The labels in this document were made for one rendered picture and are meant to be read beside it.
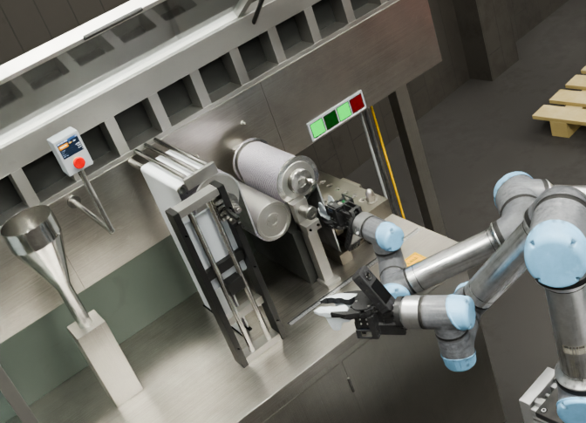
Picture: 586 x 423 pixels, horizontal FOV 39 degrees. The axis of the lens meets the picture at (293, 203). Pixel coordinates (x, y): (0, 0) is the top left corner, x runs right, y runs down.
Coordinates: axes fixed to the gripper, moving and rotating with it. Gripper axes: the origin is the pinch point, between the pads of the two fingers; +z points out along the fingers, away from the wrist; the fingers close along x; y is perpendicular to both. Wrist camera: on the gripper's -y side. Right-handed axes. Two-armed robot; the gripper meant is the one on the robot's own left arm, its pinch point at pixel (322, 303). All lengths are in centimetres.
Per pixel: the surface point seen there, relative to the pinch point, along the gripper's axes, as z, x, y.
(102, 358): 72, -2, 17
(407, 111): 24, 150, 9
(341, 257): 23, 60, 23
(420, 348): 1, 52, 52
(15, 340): 103, -2, 12
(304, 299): 31, 44, 28
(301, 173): 24, 52, -11
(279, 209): 32, 46, -2
